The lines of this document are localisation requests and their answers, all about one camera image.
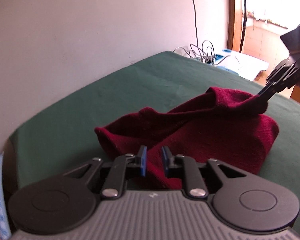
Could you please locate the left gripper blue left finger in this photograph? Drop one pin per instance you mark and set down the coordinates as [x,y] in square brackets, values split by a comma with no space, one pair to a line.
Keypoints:
[140,162]

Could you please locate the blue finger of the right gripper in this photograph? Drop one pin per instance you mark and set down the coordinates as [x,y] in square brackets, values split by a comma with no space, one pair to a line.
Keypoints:
[266,92]

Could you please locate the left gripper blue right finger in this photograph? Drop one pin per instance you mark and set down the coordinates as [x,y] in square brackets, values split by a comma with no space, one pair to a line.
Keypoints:
[171,164]

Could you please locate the dark red knit sweater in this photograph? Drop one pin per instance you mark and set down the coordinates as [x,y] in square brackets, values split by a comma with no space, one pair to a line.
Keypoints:
[225,124]

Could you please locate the green table cloth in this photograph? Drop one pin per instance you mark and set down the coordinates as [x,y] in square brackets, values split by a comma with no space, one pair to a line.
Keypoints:
[62,136]

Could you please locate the wooden door frame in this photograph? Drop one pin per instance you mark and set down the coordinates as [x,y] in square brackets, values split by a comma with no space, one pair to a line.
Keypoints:
[237,20]

